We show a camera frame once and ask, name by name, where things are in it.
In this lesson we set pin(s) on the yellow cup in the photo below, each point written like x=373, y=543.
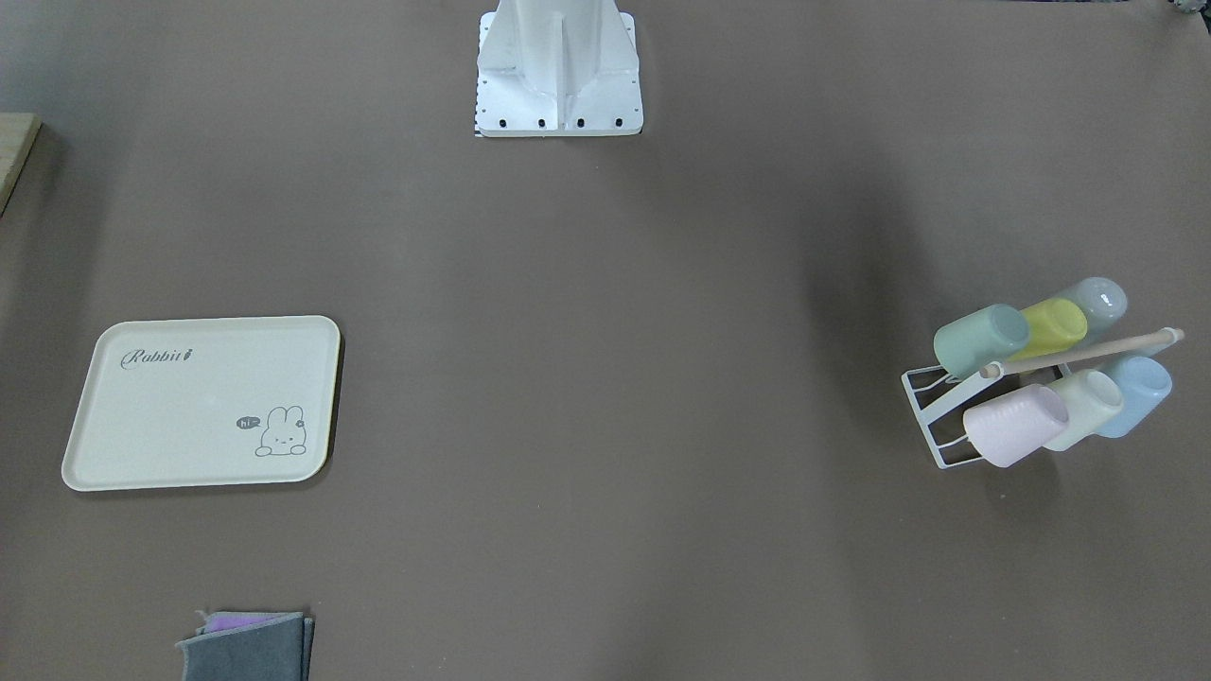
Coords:
x=1055, y=324

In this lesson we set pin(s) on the cream rabbit tray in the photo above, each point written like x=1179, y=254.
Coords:
x=203, y=402

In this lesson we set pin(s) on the green cup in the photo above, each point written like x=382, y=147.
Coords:
x=993, y=333

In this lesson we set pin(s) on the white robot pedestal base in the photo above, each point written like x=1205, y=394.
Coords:
x=558, y=69

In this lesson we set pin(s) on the pink cup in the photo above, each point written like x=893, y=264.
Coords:
x=1007, y=428

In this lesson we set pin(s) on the blue cup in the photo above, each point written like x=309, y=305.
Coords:
x=1145, y=384

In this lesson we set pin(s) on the purple folded cloth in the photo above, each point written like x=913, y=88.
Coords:
x=231, y=620

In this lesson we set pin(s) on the white wire cup rack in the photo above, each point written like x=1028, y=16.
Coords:
x=933, y=394

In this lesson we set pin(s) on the grey folded cloth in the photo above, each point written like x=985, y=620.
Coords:
x=277, y=650

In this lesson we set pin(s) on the bamboo cutting board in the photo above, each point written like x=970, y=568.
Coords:
x=18, y=134

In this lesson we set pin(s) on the cream white cup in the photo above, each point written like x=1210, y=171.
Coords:
x=1092, y=399

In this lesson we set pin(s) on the grey cup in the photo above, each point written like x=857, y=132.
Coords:
x=1103, y=301

